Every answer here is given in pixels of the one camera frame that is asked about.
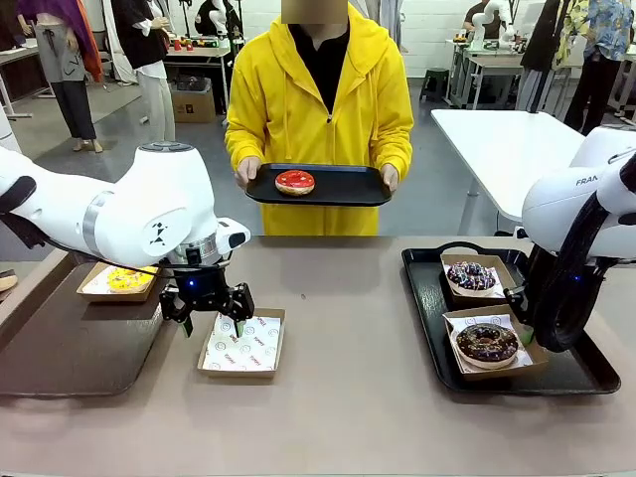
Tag chocolate donut with sprinkles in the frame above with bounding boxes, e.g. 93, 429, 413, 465
455, 322, 522, 370

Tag grey cluttered workbench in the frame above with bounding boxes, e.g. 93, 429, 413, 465
163, 37, 235, 125

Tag yellow glazed donut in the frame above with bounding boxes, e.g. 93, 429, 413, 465
106, 266, 159, 294

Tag green plastic stool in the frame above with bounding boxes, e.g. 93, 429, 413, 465
419, 68, 451, 103

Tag person's left forearm yellow sleeve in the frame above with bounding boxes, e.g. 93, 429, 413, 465
380, 123, 414, 173

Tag chocolate donut sprinkles white drizzle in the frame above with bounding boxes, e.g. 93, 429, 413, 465
445, 261, 498, 298

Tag grey background table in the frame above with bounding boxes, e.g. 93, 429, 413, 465
449, 39, 528, 108

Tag white printed paper liner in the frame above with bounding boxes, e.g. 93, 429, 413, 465
443, 306, 531, 374
202, 312, 282, 372
81, 262, 155, 294

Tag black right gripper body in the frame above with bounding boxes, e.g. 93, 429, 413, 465
564, 256, 603, 320

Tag black left arm cable sleeve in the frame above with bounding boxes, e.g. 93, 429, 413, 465
0, 176, 51, 249

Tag dark brown plastic tray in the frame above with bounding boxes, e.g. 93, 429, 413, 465
0, 247, 168, 398

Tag mannequin black vest white trousers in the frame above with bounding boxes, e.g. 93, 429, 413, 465
111, 0, 178, 144

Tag black handled plastic tray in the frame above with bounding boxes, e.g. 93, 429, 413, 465
400, 241, 622, 397

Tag black arm cable sleeve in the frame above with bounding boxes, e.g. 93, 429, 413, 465
0, 176, 51, 249
526, 151, 636, 354

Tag red glazed donut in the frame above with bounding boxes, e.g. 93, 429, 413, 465
274, 169, 317, 198

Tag large white table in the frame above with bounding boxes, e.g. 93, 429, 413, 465
430, 108, 587, 235

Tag brown cardboard shipping box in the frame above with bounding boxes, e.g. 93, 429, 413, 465
171, 81, 218, 124

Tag dark wooden desk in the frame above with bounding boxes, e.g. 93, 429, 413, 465
0, 44, 51, 120

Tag brown cardboard food box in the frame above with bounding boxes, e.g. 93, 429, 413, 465
441, 305, 551, 382
439, 252, 523, 307
197, 307, 288, 380
77, 261, 159, 303

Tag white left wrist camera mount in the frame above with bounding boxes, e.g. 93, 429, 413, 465
217, 217, 252, 257

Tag mannequin purple top grey skirt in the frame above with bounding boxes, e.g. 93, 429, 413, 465
17, 0, 105, 154

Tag person black top grey trousers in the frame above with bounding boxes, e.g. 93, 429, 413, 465
521, 0, 565, 113

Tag person's right hand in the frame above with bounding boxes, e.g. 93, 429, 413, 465
235, 156, 262, 190

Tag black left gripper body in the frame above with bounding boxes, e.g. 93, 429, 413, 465
168, 264, 233, 312

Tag person's right forearm yellow sleeve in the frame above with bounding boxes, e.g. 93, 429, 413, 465
224, 123, 264, 168

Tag person's left hand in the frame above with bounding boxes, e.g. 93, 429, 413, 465
380, 163, 400, 194

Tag black serving tray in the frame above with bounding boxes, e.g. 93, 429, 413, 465
243, 162, 394, 208

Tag person in yellow hoodie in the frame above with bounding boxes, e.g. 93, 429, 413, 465
224, 0, 414, 238

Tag black right arm cable sleeve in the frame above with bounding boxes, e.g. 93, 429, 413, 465
526, 151, 636, 354

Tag person in blue floral shirt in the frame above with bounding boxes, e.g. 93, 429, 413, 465
565, 0, 622, 136

